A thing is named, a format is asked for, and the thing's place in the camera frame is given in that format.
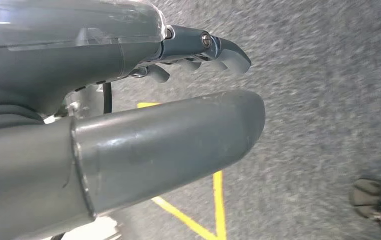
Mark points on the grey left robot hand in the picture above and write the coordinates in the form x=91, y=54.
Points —
x=61, y=63

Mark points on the white robot body part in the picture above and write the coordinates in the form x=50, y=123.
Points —
x=94, y=230

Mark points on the yellow floor tape square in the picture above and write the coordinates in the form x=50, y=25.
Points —
x=218, y=205

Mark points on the dark grey floor object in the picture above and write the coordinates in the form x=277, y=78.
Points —
x=369, y=198

